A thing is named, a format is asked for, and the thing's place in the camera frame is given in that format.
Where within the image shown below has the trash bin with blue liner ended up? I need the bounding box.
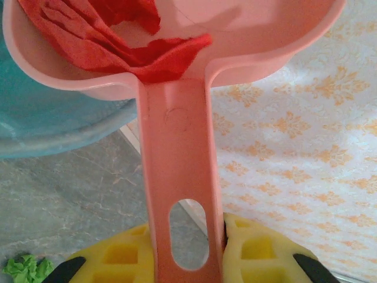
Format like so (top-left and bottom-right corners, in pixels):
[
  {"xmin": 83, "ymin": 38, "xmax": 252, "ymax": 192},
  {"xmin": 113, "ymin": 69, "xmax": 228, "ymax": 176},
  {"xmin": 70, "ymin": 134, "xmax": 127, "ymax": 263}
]
[{"xmin": 0, "ymin": 28, "xmax": 139, "ymax": 160}]

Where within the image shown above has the green crumpled paper scrap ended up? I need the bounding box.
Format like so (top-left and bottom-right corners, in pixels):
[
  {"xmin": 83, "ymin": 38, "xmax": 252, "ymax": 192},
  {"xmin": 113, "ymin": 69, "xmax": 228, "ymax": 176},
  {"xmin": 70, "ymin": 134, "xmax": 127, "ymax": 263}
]
[{"xmin": 2, "ymin": 255, "xmax": 55, "ymax": 283}]

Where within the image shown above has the pink plastic dustpan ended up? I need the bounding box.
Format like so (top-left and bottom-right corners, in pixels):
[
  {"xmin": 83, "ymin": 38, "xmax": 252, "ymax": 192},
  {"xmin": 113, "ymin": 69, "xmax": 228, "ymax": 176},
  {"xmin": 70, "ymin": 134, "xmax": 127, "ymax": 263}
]
[{"xmin": 2, "ymin": 0, "xmax": 347, "ymax": 283}]

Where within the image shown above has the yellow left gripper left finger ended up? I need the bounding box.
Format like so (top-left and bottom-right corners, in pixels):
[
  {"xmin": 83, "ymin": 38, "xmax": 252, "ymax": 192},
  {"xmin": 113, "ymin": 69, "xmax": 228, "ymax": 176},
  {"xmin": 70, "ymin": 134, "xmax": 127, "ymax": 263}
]
[{"xmin": 49, "ymin": 222, "xmax": 157, "ymax": 283}]

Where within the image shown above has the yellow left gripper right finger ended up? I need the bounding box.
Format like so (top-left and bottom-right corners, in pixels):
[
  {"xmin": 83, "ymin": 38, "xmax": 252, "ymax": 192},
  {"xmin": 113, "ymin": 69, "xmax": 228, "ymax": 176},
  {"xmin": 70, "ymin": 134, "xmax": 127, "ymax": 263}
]
[{"xmin": 222, "ymin": 212, "xmax": 341, "ymax": 283}]

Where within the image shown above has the red paper scrap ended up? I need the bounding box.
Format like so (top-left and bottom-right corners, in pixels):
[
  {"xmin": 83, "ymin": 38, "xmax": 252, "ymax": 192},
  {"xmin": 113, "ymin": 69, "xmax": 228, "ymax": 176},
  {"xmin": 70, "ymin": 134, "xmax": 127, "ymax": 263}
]
[{"xmin": 17, "ymin": 0, "xmax": 213, "ymax": 84}]

